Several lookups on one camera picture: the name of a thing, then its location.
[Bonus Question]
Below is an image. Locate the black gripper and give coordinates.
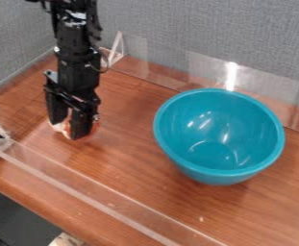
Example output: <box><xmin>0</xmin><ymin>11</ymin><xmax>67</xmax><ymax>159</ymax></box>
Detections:
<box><xmin>44</xmin><ymin>51</ymin><xmax>102</xmax><ymax>140</ymax></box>

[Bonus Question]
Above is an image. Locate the toy mushroom brown cap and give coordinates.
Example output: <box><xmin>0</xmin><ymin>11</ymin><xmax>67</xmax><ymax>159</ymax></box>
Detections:
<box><xmin>50</xmin><ymin>115</ymin><xmax>100</xmax><ymax>140</ymax></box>

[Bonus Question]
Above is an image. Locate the blue plastic bowl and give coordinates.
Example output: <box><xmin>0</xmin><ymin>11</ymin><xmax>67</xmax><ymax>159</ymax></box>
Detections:
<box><xmin>153</xmin><ymin>88</ymin><xmax>285</xmax><ymax>185</ymax></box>

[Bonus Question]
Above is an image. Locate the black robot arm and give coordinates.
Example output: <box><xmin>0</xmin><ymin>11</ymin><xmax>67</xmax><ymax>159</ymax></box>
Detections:
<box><xmin>26</xmin><ymin>0</ymin><xmax>103</xmax><ymax>140</ymax></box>

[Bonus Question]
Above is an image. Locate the clear acrylic back barrier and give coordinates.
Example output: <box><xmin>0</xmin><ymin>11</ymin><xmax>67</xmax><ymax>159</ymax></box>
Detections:
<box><xmin>111</xmin><ymin>34</ymin><xmax>299</xmax><ymax>132</ymax></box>

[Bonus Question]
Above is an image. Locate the clear acrylic barrier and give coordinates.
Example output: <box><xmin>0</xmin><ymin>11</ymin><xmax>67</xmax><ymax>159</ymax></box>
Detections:
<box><xmin>111</xmin><ymin>34</ymin><xmax>299</xmax><ymax>132</ymax></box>
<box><xmin>0</xmin><ymin>140</ymin><xmax>226</xmax><ymax>246</ymax></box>

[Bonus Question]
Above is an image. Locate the clear acrylic front barrier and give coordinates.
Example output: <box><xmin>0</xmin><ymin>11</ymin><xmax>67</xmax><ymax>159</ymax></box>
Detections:
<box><xmin>0</xmin><ymin>140</ymin><xmax>226</xmax><ymax>246</ymax></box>

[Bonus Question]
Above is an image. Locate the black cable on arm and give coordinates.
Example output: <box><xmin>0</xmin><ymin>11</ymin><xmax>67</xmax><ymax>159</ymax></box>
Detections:
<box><xmin>86</xmin><ymin>46</ymin><xmax>111</xmax><ymax>74</ymax></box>

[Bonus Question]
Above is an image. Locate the clear acrylic corner bracket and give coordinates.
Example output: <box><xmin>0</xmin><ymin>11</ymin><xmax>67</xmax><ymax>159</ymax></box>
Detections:
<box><xmin>100</xmin><ymin>31</ymin><xmax>126</xmax><ymax>68</ymax></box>

